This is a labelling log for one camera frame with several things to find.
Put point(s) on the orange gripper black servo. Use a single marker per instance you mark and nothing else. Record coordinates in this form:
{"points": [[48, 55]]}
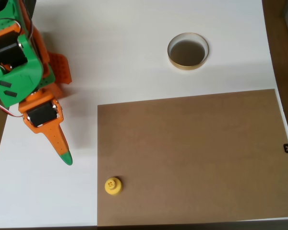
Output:
{"points": [[42, 114]]}

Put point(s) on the small yellow figure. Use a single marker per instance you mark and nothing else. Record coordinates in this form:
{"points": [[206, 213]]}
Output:
{"points": [[113, 186]]}

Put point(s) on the orange robot base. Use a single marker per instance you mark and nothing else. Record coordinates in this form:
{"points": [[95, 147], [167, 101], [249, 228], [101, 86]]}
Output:
{"points": [[61, 69]]}

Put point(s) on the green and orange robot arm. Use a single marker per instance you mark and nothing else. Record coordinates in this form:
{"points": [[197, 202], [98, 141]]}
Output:
{"points": [[16, 72]]}

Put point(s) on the round gold-rimmed dish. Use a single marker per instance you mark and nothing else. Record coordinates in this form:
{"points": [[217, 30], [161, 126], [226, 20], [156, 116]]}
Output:
{"points": [[187, 52]]}

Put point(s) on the brown fibreboard sheet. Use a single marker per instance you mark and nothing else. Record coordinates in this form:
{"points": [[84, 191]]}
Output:
{"points": [[182, 155]]}

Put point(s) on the small black clip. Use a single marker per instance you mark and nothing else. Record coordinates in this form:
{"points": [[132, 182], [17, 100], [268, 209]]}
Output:
{"points": [[287, 148]]}

